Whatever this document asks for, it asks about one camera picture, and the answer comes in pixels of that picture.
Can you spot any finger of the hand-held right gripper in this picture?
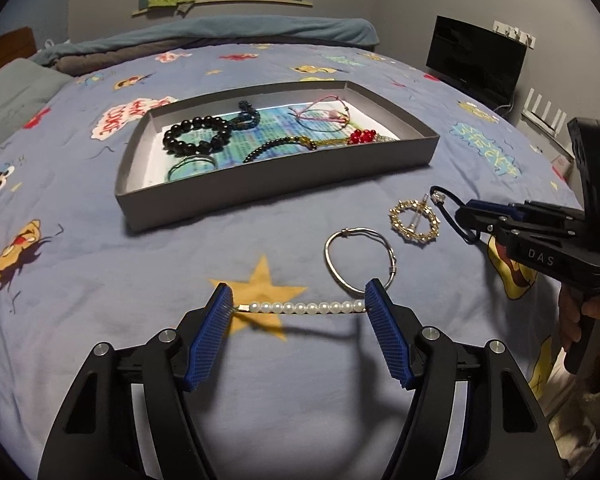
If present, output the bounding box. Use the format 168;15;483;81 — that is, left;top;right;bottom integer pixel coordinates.
467;199;583;221
455;207;600;291

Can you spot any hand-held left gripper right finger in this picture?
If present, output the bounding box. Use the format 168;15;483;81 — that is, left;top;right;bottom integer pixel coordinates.
364;279;566;480

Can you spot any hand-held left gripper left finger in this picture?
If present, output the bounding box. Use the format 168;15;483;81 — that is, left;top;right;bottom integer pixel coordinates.
37;282;231;480

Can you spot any black cord bracelet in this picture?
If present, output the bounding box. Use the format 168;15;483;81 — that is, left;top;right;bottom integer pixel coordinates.
430;186;481;247

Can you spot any white pearl bracelet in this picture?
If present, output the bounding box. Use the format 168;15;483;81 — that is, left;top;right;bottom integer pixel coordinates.
232;300;368;317

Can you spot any red bead gold chain bracelet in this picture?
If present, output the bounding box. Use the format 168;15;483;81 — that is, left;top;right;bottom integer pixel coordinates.
300;129;396;150

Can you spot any grey cardboard box tray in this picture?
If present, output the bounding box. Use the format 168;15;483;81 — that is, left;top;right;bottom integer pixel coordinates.
114;79;441;233

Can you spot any pink cord bracelet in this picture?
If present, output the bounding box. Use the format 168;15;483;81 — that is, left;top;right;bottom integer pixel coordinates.
287;94;353;133

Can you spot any black bead bracelet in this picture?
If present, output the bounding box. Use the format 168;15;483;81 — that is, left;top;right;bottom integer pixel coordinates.
162;116;235;156

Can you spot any purple bead bracelet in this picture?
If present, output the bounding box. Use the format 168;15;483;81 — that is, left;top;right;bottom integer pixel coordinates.
243;136;308;163

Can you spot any blue crystal bracelet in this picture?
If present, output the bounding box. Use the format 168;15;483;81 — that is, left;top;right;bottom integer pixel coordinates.
228;101;263;132

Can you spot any person's right hand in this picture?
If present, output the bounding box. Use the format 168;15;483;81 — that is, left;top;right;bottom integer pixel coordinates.
557;287;600;358

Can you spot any gold wreath brooch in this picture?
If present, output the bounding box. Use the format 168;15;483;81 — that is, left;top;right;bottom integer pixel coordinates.
389;192;440;246

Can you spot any white router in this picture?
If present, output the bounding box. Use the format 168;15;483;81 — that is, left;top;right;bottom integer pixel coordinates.
521;87;571;138

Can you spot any blue cartoon printed bedspread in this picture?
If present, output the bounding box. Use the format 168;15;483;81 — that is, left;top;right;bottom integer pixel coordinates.
0;42;596;480

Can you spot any black monitor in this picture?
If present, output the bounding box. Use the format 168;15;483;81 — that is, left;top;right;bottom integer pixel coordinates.
425;15;527;110

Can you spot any light fleece clothing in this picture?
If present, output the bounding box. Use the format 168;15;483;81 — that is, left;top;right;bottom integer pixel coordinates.
542;377;600;463

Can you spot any blue green printed sheet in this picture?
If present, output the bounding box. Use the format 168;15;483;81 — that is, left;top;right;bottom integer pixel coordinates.
152;101;397;186

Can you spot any grey blanket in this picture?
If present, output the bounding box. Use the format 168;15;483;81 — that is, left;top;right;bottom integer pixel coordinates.
55;50;183;77

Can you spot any wooden window sill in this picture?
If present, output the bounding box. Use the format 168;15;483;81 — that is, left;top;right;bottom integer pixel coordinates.
131;0;313;17

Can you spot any teal blanket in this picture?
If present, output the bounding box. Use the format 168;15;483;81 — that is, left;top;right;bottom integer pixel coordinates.
32;16;380;67

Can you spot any grey blue pillow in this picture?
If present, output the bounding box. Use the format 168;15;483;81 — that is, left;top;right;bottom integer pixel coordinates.
0;58;72;152

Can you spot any wooden bed headboard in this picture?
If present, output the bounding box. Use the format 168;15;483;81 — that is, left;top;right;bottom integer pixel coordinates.
0;26;36;83

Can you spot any thin silver wire bangle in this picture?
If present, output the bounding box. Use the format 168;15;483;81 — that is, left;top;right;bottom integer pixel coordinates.
324;228;399;295

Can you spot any white wall hook rack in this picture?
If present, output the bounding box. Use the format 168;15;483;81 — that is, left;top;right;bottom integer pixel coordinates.
492;20;537;51

